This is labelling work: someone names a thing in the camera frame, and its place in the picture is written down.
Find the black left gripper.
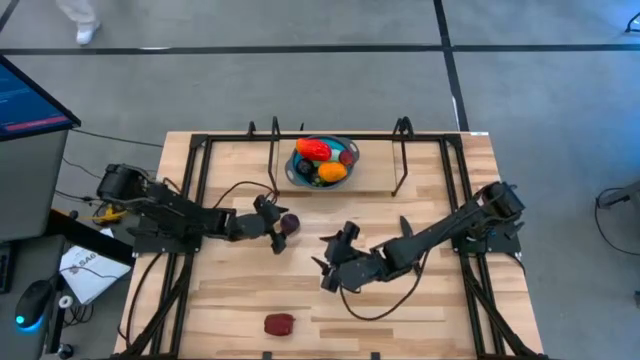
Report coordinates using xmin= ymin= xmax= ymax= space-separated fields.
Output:
xmin=234 ymin=193 xmax=290 ymax=255

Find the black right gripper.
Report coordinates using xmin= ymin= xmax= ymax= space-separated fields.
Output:
xmin=311 ymin=220 xmax=386 ymax=294

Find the dark purple mangosteen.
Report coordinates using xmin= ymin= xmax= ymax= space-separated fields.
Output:
xmin=278 ymin=212 xmax=302 ymax=236

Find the blue bowl with gray rim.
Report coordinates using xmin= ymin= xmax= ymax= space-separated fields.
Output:
xmin=284 ymin=134 xmax=361 ymax=190

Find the red and orange fruit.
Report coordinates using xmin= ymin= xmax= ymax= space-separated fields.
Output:
xmin=294 ymin=137 xmax=333 ymax=163

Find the dark red block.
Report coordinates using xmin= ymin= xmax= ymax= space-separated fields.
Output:
xmin=263 ymin=312 xmax=296 ymax=337

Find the white booklet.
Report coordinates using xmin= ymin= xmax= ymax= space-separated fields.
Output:
xmin=58 ymin=227 xmax=132 ymax=306

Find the black desk beam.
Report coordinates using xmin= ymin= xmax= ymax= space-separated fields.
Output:
xmin=44 ymin=208 xmax=137 ymax=267

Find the black computer mouse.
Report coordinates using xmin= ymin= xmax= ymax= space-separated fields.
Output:
xmin=13 ymin=278 xmax=54 ymax=332

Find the dark gray desk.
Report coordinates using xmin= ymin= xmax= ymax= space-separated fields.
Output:
xmin=0 ymin=233 xmax=69 ymax=360

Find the person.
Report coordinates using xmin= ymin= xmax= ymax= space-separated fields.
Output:
xmin=53 ymin=0 xmax=102 ymax=47

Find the black keyboard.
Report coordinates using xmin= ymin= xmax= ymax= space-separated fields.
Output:
xmin=0 ymin=241 xmax=15 ymax=295

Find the computer monitor with blue screen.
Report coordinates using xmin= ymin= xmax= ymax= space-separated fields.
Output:
xmin=0 ymin=53 xmax=82 ymax=144

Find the gray furniture leg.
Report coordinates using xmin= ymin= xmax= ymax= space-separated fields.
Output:
xmin=597 ymin=179 xmax=640 ymax=210

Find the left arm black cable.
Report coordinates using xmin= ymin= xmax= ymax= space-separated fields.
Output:
xmin=212 ymin=179 xmax=280 ymax=210

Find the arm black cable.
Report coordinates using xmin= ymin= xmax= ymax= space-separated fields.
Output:
xmin=338 ymin=249 xmax=431 ymax=322
xmin=212 ymin=179 xmax=280 ymax=210

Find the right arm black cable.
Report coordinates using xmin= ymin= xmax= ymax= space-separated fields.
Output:
xmin=338 ymin=249 xmax=431 ymax=322

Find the black aluminium table frame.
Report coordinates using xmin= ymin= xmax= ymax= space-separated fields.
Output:
xmin=113 ymin=117 xmax=551 ymax=360

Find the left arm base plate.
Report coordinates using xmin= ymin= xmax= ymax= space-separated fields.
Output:
xmin=130 ymin=213 xmax=205 ymax=255

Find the thick black cable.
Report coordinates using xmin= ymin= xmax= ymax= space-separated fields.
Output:
xmin=117 ymin=252 xmax=166 ymax=349

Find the yellow cable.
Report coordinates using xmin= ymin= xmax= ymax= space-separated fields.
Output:
xmin=92 ymin=207 xmax=126 ymax=225

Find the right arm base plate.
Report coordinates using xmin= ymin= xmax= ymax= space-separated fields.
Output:
xmin=447 ymin=213 xmax=522 ymax=255

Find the thin black floor cable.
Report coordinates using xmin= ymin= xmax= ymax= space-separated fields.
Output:
xmin=62 ymin=157 xmax=101 ymax=180
xmin=69 ymin=127 xmax=166 ymax=150

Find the black looped floor cable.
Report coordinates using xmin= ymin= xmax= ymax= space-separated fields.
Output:
xmin=593 ymin=187 xmax=640 ymax=257

